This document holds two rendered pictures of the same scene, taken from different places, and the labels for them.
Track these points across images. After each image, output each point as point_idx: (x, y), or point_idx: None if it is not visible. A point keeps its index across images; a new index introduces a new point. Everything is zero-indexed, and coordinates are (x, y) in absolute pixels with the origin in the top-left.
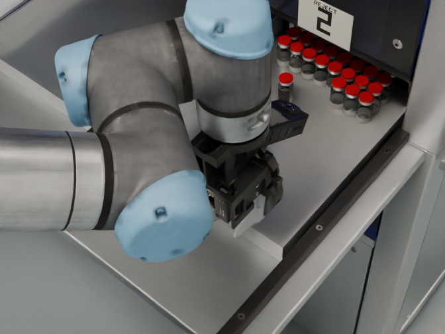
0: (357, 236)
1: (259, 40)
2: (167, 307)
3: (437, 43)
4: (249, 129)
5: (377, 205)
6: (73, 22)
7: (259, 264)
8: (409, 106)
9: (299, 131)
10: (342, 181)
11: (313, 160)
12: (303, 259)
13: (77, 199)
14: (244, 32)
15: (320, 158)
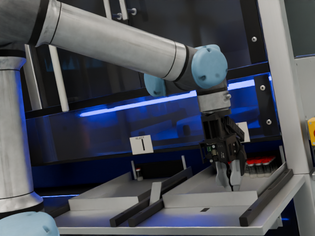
0: (290, 195)
1: None
2: (208, 225)
3: (284, 109)
4: (224, 100)
5: (292, 186)
6: (114, 195)
7: (248, 208)
8: (286, 152)
9: (243, 137)
10: (271, 177)
11: (253, 187)
12: (268, 198)
13: (177, 47)
14: (213, 47)
15: (256, 186)
